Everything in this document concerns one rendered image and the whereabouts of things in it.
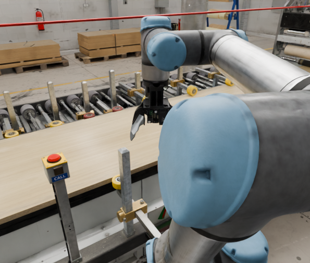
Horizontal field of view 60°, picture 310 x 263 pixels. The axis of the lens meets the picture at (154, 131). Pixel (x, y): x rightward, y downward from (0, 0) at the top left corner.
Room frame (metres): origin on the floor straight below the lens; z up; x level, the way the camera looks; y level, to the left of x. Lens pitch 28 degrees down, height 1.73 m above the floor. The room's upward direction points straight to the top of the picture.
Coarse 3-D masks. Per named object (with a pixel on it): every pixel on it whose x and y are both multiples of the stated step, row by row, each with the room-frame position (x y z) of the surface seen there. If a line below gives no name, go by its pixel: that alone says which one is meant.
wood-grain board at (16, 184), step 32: (192, 96) 2.17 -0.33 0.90; (64, 128) 1.58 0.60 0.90; (96, 128) 1.58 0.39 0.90; (128, 128) 1.58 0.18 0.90; (160, 128) 1.58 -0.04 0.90; (0, 160) 1.20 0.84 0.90; (32, 160) 1.20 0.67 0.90; (96, 160) 1.20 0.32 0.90; (0, 192) 0.95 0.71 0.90; (32, 192) 0.95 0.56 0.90
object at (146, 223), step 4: (120, 192) 1.01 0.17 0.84; (120, 196) 1.00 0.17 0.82; (132, 200) 0.96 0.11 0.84; (136, 212) 0.88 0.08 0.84; (140, 212) 0.88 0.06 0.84; (136, 216) 0.88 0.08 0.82; (140, 216) 0.86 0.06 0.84; (144, 216) 0.86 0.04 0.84; (140, 220) 0.84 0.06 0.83; (144, 220) 0.83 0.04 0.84; (148, 220) 0.83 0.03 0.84; (144, 224) 0.81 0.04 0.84; (148, 224) 0.81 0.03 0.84; (152, 224) 0.81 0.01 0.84; (144, 228) 0.81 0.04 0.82; (148, 228) 0.79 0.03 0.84; (152, 228) 0.79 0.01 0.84; (148, 232) 0.79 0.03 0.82; (152, 232) 0.77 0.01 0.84; (156, 232) 0.77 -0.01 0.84; (152, 236) 0.76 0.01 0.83; (156, 236) 0.75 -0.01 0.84
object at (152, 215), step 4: (156, 208) 0.95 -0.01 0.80; (160, 208) 0.96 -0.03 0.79; (148, 212) 0.92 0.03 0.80; (152, 212) 0.93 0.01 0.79; (156, 212) 0.95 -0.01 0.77; (160, 212) 0.96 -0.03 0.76; (148, 216) 0.92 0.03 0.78; (152, 216) 0.93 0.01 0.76; (156, 216) 0.95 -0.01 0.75; (168, 216) 0.99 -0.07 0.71; (152, 220) 0.93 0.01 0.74; (156, 220) 0.95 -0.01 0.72; (160, 220) 0.96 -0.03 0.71
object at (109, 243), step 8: (136, 224) 0.94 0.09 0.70; (120, 232) 0.89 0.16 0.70; (136, 232) 0.89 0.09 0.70; (144, 232) 0.89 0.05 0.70; (104, 240) 0.85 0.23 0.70; (112, 240) 0.85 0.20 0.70; (120, 240) 0.85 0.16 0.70; (128, 240) 0.85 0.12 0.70; (136, 240) 0.87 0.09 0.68; (144, 240) 0.89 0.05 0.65; (88, 248) 0.80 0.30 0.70; (96, 248) 0.80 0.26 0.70; (104, 248) 0.80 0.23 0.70; (112, 248) 0.80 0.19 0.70; (120, 248) 0.82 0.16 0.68; (128, 248) 0.84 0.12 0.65; (88, 256) 0.76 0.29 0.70; (96, 256) 0.76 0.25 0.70; (104, 256) 0.78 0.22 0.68; (112, 256) 0.80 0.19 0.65
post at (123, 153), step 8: (120, 152) 0.87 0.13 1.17; (128, 152) 0.88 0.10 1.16; (120, 160) 0.88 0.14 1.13; (128, 160) 0.88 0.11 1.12; (120, 168) 0.88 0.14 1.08; (128, 168) 0.88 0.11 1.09; (120, 176) 0.89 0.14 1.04; (128, 176) 0.88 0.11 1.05; (120, 184) 0.89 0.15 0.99; (128, 184) 0.88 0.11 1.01; (128, 192) 0.88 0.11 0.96; (128, 200) 0.87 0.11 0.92; (128, 208) 0.87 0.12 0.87; (128, 224) 0.87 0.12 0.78; (128, 232) 0.87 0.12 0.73
